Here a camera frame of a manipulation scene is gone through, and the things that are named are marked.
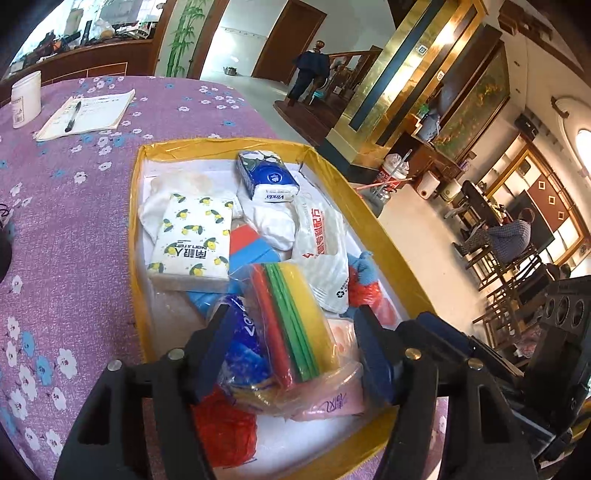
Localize black pen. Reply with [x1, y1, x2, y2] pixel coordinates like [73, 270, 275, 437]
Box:
[65, 100, 82, 134]

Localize white plastic jar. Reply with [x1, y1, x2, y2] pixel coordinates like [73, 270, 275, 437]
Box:
[10, 71, 42, 129]

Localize wooden chair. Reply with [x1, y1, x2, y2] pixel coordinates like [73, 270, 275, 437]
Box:
[466, 244, 542, 292]

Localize white cloth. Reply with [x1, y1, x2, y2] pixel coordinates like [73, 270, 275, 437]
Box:
[139, 185, 296, 252]

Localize purple floral tablecloth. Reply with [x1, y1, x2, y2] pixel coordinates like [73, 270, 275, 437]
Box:
[0, 76, 448, 480]

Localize light blue plastic bag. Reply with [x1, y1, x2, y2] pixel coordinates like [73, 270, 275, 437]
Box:
[187, 290, 241, 319]

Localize golden pillar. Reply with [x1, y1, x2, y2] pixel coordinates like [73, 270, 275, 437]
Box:
[330, 0, 490, 162]

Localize framed landscape painting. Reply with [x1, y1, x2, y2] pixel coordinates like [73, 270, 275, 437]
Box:
[434, 44, 513, 160]

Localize white notebook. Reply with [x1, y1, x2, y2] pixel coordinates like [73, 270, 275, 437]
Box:
[34, 89, 136, 142]

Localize blue white tissue pack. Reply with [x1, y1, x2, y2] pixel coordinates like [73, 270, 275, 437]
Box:
[236, 150, 301, 204]

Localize orange and blue sponge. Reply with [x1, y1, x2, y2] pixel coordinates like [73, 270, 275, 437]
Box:
[228, 224, 289, 273]

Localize wooden door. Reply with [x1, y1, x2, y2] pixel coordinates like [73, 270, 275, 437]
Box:
[252, 0, 328, 86]

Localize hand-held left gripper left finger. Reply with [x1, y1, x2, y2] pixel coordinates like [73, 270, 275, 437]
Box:
[53, 302, 242, 480]

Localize white plastic bag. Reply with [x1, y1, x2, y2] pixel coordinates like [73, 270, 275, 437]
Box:
[288, 191, 352, 315]

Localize yellow box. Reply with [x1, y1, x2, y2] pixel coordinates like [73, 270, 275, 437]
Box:
[127, 137, 437, 480]

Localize cluttered wooden counter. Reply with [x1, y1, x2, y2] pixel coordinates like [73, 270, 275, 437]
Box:
[0, 18, 155, 93]

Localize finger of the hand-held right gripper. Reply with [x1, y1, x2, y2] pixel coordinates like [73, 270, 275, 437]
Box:
[396, 311, 533, 394]

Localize colourful striped cloth pack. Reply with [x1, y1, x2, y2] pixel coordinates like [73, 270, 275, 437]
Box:
[228, 262, 365, 393]

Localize red plastic bag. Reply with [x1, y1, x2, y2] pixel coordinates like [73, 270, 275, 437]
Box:
[346, 268, 398, 326]

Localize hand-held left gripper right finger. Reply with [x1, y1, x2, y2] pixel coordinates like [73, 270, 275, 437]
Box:
[353, 305, 539, 480]

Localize lemon print tissue pack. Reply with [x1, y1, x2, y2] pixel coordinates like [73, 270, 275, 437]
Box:
[147, 193, 234, 292]

